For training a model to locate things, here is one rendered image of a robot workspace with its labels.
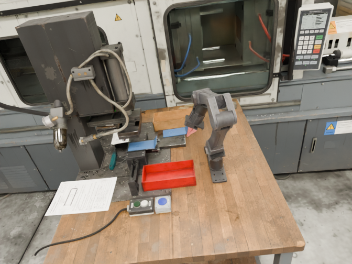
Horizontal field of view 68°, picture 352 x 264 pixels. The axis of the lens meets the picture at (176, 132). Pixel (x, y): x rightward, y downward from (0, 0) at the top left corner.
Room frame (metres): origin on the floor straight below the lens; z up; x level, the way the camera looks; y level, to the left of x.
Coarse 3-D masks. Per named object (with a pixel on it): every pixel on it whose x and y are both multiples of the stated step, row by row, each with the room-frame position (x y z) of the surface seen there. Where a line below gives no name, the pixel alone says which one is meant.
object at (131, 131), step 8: (120, 112) 1.17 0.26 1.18; (128, 112) 1.12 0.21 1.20; (136, 112) 1.13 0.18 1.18; (88, 120) 1.13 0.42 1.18; (96, 120) 1.14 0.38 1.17; (104, 120) 1.10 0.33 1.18; (112, 120) 1.10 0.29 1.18; (120, 120) 1.10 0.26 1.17; (136, 120) 1.09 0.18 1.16; (128, 128) 1.06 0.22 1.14; (136, 128) 1.05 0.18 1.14; (120, 136) 1.03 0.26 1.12; (128, 136) 1.03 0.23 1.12; (136, 136) 1.03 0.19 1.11
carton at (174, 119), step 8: (160, 112) 1.47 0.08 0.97; (168, 112) 1.46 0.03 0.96; (176, 112) 1.46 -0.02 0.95; (184, 112) 1.46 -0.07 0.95; (160, 120) 1.47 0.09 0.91; (168, 120) 1.35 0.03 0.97; (176, 120) 1.35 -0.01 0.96; (184, 120) 1.34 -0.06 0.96; (160, 128) 1.35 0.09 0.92; (168, 128) 1.35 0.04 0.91
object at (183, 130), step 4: (176, 128) 1.32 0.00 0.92; (180, 128) 1.31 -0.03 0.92; (184, 128) 1.31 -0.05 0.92; (164, 132) 1.30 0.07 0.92; (168, 132) 1.30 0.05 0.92; (176, 132) 1.28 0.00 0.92; (180, 132) 1.28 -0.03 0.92; (184, 132) 1.27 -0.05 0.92; (164, 136) 1.26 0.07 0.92; (168, 136) 1.25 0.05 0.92
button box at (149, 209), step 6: (150, 198) 0.80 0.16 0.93; (132, 204) 0.78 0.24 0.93; (150, 204) 0.76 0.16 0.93; (120, 210) 0.77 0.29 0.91; (132, 210) 0.75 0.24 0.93; (138, 210) 0.74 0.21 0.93; (144, 210) 0.74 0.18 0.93; (150, 210) 0.74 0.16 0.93; (102, 228) 0.70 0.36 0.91; (90, 234) 0.68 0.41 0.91; (66, 240) 0.67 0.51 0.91; (72, 240) 0.66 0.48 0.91; (48, 246) 0.66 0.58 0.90; (36, 252) 0.66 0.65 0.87
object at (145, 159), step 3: (147, 135) 1.23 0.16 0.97; (147, 138) 1.21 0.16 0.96; (147, 156) 1.09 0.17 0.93; (129, 159) 1.04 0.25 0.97; (132, 159) 1.04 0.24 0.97; (135, 159) 1.04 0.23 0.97; (138, 159) 1.03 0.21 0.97; (141, 159) 1.03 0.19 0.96; (144, 159) 1.03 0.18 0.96; (147, 159) 1.07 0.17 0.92; (129, 162) 1.04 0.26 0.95; (141, 162) 1.03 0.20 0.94; (144, 162) 1.03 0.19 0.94; (147, 162) 1.06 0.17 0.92; (129, 165) 1.04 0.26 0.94; (141, 165) 1.03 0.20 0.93; (129, 168) 1.04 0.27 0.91; (141, 168) 1.03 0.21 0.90
